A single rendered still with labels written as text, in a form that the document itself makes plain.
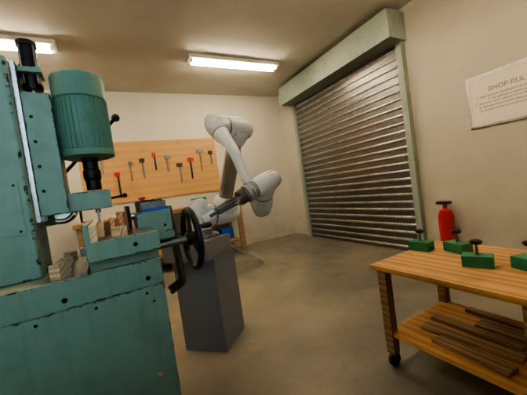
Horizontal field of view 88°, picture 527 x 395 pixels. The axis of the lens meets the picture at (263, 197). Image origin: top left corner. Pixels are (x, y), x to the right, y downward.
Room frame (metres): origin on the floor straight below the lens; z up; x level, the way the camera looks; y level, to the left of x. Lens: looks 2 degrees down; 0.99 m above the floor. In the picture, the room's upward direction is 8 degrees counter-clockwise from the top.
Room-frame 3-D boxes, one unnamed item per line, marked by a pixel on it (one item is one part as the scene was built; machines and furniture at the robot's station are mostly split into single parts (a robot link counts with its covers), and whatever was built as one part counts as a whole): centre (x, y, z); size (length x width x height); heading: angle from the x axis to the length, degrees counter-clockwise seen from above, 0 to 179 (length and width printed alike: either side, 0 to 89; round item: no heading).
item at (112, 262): (1.09, 0.59, 0.82); 0.40 x 0.21 x 0.04; 30
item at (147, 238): (1.15, 0.57, 0.87); 0.61 x 0.30 x 0.06; 30
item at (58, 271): (0.85, 0.66, 0.82); 0.04 x 0.04 x 0.05; 84
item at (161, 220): (1.19, 0.49, 0.91); 0.15 x 0.14 x 0.09; 30
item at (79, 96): (1.06, 0.64, 1.35); 0.18 x 0.18 x 0.31
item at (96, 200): (1.06, 0.66, 1.03); 0.14 x 0.07 x 0.09; 120
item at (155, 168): (4.29, 1.59, 1.50); 2.00 x 0.04 x 0.90; 117
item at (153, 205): (1.20, 0.49, 0.99); 0.13 x 0.11 x 0.06; 30
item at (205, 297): (1.86, 0.46, 0.30); 0.30 x 0.30 x 0.60; 72
